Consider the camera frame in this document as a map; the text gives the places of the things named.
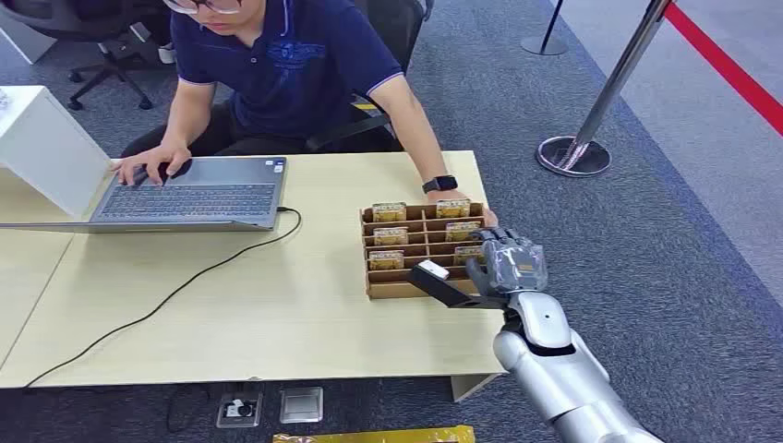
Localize person's left hand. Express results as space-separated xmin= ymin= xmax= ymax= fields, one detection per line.
xmin=427 ymin=188 xmax=500 ymax=229

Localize person's right hand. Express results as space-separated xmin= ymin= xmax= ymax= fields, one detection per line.
xmin=113 ymin=143 xmax=193 ymax=187

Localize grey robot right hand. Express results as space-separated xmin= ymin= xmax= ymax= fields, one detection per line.
xmin=464 ymin=226 xmax=549 ymax=302

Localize wooden card holder rack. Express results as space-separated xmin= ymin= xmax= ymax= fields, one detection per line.
xmin=358 ymin=200 xmax=492 ymax=302

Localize gold patterned card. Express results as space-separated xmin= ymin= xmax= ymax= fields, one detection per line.
xmin=371 ymin=202 xmax=409 ymax=223
xmin=372 ymin=226 xmax=410 ymax=247
xmin=443 ymin=221 xmax=483 ymax=244
xmin=452 ymin=245 xmax=488 ymax=267
xmin=367 ymin=249 xmax=406 ymax=272
xmin=435 ymin=198 xmax=473 ymax=220

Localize person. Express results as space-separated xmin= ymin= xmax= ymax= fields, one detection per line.
xmin=113 ymin=0 xmax=500 ymax=229

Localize black wristwatch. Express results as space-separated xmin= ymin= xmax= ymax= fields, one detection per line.
xmin=421 ymin=174 xmax=459 ymax=196

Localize grey laptop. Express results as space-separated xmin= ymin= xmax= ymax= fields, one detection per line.
xmin=0 ymin=155 xmax=289 ymax=235

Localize white box stand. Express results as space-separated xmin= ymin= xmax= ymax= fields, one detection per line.
xmin=0 ymin=84 xmax=115 ymax=222

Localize black office chair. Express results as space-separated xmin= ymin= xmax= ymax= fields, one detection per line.
xmin=304 ymin=0 xmax=436 ymax=154
xmin=0 ymin=0 xmax=180 ymax=113

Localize wooden table leg panel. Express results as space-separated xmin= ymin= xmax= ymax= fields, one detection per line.
xmin=451 ymin=372 xmax=504 ymax=403

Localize eyeglasses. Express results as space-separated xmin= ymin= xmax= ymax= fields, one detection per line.
xmin=161 ymin=0 xmax=244 ymax=17

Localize gold foil strip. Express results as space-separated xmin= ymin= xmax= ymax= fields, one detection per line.
xmin=271 ymin=425 xmax=477 ymax=443

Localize closed metal floor box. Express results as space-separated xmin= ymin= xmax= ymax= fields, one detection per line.
xmin=278 ymin=386 xmax=325 ymax=425

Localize floor socket box with plug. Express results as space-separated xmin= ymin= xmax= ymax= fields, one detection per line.
xmin=215 ymin=390 xmax=265 ymax=430

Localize red barrier belt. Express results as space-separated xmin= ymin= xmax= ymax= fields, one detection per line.
xmin=663 ymin=1 xmax=783 ymax=139

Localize black bracket wrist camera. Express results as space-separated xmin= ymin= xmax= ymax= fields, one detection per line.
xmin=405 ymin=259 xmax=510 ymax=311

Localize black power cable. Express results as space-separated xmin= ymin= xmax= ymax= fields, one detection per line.
xmin=24 ymin=206 xmax=304 ymax=390

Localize chrome stanchion post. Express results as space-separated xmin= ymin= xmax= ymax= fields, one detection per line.
xmin=536 ymin=0 xmax=675 ymax=179

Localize dark stanchion post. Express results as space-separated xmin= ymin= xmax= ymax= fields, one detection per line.
xmin=520 ymin=0 xmax=571 ymax=57

